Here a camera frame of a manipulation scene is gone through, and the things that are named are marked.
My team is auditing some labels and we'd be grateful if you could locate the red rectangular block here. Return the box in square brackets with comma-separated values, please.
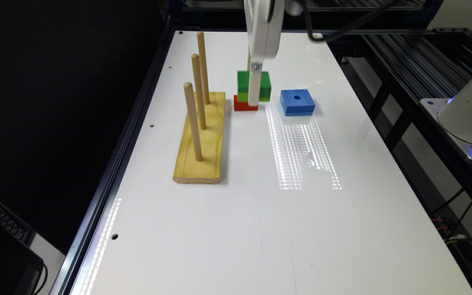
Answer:
[234, 95, 258, 111]

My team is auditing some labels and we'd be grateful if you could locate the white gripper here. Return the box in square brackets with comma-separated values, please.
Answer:
[243, 0, 285, 106]

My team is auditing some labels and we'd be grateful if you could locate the middle wooden peg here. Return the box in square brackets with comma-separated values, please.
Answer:
[191, 53, 207, 130]

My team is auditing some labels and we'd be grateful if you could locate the black monitor corner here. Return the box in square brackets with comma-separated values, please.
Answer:
[0, 226, 43, 295]

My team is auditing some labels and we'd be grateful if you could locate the blue block with hole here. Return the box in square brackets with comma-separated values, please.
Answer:
[280, 89, 315, 116]

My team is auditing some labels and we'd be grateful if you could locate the rear wooden peg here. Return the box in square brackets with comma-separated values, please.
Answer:
[197, 31, 210, 105]

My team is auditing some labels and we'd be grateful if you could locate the green block with hole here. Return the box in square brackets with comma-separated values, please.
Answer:
[237, 71, 272, 102]

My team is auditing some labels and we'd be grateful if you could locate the wooden peg base board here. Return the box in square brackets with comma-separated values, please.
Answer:
[173, 92, 225, 184]

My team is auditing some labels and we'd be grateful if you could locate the front wooden peg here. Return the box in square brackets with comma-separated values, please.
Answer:
[184, 82, 202, 161]

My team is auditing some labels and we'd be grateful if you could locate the wooden peg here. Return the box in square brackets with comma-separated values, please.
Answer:
[184, 82, 202, 161]
[197, 31, 210, 105]
[191, 53, 207, 130]

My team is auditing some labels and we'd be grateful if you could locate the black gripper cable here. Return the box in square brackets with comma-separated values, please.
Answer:
[297, 0, 399, 44]

